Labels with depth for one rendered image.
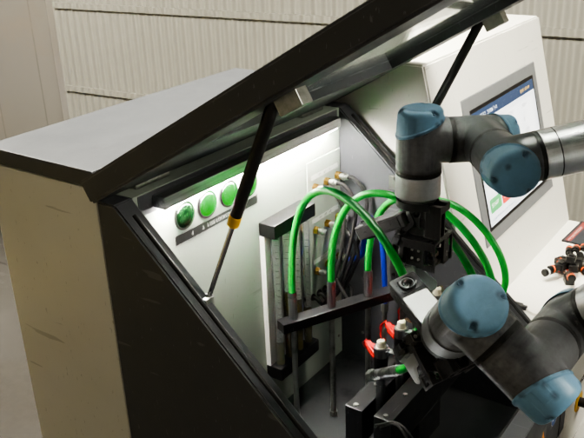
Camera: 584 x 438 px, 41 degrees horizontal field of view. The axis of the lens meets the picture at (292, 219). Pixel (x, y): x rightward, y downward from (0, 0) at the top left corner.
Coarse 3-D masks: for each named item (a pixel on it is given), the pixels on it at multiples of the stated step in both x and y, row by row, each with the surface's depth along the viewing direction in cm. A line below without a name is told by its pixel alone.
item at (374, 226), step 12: (312, 192) 137; (324, 192) 133; (336, 192) 130; (300, 204) 141; (348, 204) 128; (300, 216) 144; (372, 228) 124; (384, 240) 122; (396, 252) 122; (396, 264) 121
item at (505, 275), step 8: (448, 200) 154; (456, 208) 153; (464, 208) 152; (472, 216) 152; (480, 224) 151; (488, 232) 151; (488, 240) 151; (496, 248) 151; (496, 256) 152; (504, 256) 151; (504, 264) 151; (504, 272) 151; (504, 280) 152; (504, 288) 153
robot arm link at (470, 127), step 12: (456, 120) 124; (468, 120) 123; (480, 120) 123; (492, 120) 123; (504, 120) 123; (516, 120) 124; (456, 132) 122; (468, 132) 122; (480, 132) 119; (516, 132) 123; (456, 144) 122; (468, 144) 120; (456, 156) 124; (468, 156) 120
